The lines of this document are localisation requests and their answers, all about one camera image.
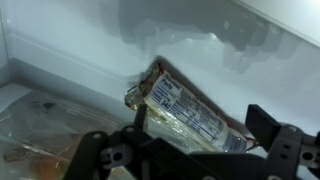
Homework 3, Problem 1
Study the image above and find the brown snack packet with label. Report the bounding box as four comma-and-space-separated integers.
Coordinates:
124, 61, 257, 152

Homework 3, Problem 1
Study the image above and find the clear plastic bag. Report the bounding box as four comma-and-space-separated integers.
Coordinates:
0, 92, 119, 180

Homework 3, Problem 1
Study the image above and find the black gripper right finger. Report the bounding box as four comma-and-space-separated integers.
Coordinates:
245, 104, 281, 160

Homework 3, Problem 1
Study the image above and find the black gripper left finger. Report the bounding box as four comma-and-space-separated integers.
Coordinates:
134, 104, 147, 130

